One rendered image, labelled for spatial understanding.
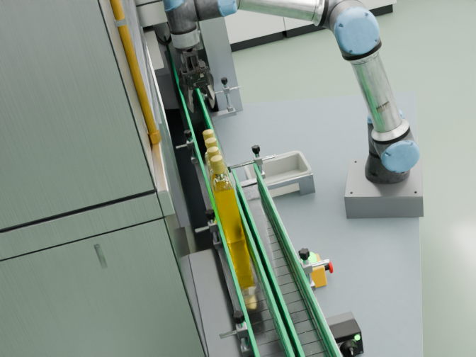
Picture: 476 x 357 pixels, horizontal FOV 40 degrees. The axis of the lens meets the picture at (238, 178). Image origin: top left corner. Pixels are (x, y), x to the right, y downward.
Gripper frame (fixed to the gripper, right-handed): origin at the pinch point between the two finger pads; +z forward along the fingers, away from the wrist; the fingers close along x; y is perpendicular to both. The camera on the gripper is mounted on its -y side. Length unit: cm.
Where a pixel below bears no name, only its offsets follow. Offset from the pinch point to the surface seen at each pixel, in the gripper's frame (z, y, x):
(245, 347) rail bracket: 34, 66, -6
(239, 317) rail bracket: 24, 66, -5
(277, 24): 110, -371, 93
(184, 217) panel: 23.9, 20.0, -13.1
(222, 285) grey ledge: 37, 38, -8
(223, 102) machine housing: 44, -95, 13
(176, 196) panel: 16.4, 20.0, -13.8
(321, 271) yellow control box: 44, 35, 21
